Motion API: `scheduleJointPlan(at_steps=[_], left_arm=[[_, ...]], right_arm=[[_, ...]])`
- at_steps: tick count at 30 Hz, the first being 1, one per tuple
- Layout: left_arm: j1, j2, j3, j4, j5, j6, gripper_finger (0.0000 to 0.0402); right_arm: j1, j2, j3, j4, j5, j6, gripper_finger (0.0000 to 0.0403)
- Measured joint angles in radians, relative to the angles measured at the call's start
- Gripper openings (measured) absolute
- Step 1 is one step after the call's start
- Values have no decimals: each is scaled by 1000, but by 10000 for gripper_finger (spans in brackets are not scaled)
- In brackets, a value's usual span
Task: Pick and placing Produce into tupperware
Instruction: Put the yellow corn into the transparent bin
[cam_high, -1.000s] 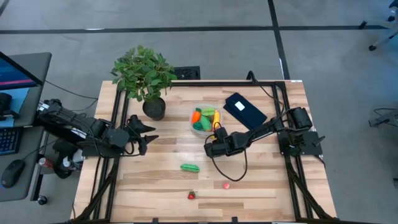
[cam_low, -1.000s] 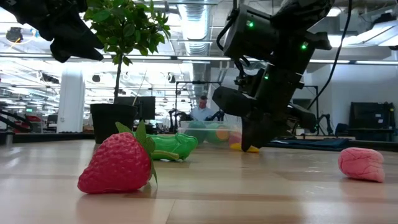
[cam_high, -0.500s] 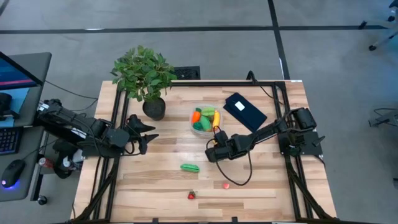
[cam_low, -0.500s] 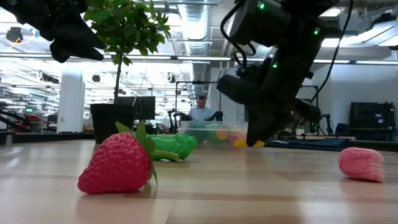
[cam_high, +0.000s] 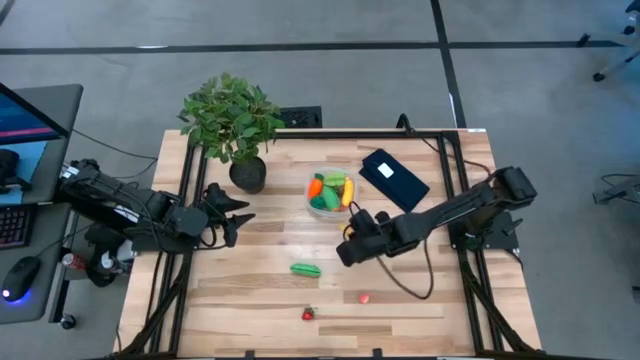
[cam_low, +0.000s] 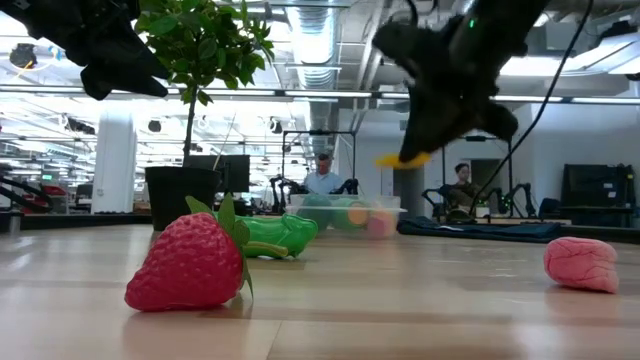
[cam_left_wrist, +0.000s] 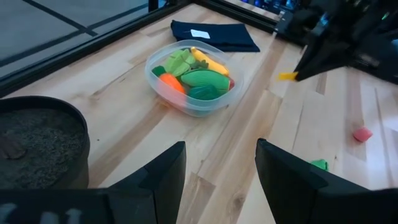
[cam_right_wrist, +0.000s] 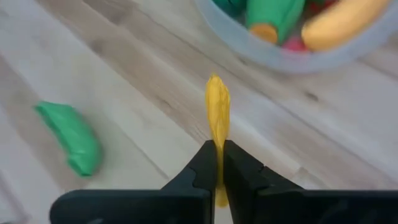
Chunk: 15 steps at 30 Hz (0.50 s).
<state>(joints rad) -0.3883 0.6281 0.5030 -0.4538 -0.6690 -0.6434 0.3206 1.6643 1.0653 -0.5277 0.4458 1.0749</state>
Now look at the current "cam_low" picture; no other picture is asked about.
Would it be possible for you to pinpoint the black computer monitor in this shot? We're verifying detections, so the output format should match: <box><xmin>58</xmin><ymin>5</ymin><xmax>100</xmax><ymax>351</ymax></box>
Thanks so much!
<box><xmin>188</xmin><ymin>154</ymin><xmax>251</xmax><ymax>194</ymax></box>

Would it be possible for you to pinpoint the silver ceiling ventilation duct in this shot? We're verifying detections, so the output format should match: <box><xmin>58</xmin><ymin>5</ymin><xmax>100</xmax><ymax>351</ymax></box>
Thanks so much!
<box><xmin>288</xmin><ymin>2</ymin><xmax>341</xmax><ymax>169</ymax></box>

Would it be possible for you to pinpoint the black background cabinet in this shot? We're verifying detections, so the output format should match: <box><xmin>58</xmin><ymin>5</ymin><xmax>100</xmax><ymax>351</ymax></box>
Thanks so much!
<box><xmin>560</xmin><ymin>163</ymin><xmax>637</xmax><ymax>229</ymax></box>

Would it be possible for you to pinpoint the light green toy produce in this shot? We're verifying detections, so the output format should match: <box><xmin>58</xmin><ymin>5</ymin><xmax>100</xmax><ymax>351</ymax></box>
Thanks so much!
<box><xmin>329</xmin><ymin>198</ymin><xmax>371</xmax><ymax>232</ymax></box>

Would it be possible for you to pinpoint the person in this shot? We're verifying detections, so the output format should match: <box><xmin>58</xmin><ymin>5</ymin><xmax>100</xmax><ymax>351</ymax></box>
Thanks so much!
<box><xmin>442</xmin><ymin>162</ymin><xmax>481</xmax><ymax>221</ymax></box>
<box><xmin>305</xmin><ymin>152</ymin><xmax>346</xmax><ymax>196</ymax></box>

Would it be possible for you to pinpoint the red and black background machine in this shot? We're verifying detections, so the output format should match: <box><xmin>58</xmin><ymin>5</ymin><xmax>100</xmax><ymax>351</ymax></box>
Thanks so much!
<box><xmin>0</xmin><ymin>174</ymin><xmax>69</xmax><ymax>216</ymax></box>

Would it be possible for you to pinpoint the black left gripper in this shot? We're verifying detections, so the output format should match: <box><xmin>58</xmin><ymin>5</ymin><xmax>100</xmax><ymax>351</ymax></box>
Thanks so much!
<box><xmin>29</xmin><ymin>0</ymin><xmax>171</xmax><ymax>101</ymax></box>

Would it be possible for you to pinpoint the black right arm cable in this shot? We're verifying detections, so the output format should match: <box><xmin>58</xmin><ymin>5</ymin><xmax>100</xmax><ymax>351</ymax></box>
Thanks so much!
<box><xmin>467</xmin><ymin>0</ymin><xmax>596</xmax><ymax>214</ymax></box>

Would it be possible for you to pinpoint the small yellow toy produce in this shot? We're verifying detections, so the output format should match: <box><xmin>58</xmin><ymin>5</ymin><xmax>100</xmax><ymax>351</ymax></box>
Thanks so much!
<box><xmin>374</xmin><ymin>152</ymin><xmax>432</xmax><ymax>170</ymax></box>

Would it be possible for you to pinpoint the clear plastic tupperware container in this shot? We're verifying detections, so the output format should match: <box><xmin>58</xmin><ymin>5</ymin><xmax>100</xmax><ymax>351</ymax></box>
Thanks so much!
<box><xmin>285</xmin><ymin>193</ymin><xmax>407</xmax><ymax>240</ymax></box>

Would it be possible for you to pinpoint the green leafy potted tree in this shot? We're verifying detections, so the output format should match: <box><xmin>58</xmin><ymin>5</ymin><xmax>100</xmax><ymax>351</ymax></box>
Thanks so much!
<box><xmin>134</xmin><ymin>0</ymin><xmax>276</xmax><ymax>169</ymax></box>

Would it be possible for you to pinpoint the black background station frame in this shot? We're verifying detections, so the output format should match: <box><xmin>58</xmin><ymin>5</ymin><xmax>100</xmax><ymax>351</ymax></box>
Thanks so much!
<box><xmin>281</xmin><ymin>129</ymin><xmax>357</xmax><ymax>197</ymax></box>
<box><xmin>441</xmin><ymin>134</ymin><xmax>513</xmax><ymax>217</ymax></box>

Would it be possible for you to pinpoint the small pink toy produce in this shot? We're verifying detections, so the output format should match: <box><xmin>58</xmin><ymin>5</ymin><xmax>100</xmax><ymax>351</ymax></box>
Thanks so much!
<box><xmin>367</xmin><ymin>209</ymin><xmax>399</xmax><ymax>240</ymax></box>

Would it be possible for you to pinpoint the green toy pea pod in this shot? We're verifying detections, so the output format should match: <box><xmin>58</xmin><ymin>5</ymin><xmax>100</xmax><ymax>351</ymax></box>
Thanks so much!
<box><xmin>234</xmin><ymin>212</ymin><xmax>320</xmax><ymax>260</ymax></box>

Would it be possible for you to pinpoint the white building column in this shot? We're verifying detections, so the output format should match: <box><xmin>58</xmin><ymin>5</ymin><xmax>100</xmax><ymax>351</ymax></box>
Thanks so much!
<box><xmin>91</xmin><ymin>107</ymin><xmax>139</xmax><ymax>215</ymax></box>

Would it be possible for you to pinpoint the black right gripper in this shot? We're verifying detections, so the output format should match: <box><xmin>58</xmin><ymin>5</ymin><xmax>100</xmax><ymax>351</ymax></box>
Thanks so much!
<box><xmin>372</xmin><ymin>22</ymin><xmax>519</xmax><ymax>164</ymax></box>

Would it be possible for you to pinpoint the dark blue folded cloth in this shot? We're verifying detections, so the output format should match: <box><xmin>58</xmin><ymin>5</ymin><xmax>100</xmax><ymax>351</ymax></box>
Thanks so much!
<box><xmin>397</xmin><ymin>215</ymin><xmax>564</xmax><ymax>245</ymax></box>

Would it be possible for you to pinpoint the pink wrinkled toy produce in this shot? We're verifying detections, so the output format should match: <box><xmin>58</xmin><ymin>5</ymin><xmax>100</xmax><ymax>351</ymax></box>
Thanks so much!
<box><xmin>543</xmin><ymin>236</ymin><xmax>621</xmax><ymax>295</ymax></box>

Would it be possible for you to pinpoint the red toy strawberry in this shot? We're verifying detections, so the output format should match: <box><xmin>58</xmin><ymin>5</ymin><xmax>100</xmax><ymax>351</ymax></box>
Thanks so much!
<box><xmin>123</xmin><ymin>193</ymin><xmax>290</xmax><ymax>314</ymax></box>

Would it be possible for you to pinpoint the black plastic plant pot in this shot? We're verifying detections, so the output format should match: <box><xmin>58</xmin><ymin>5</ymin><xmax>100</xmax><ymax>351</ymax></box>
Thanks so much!
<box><xmin>144</xmin><ymin>166</ymin><xmax>222</xmax><ymax>232</ymax></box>

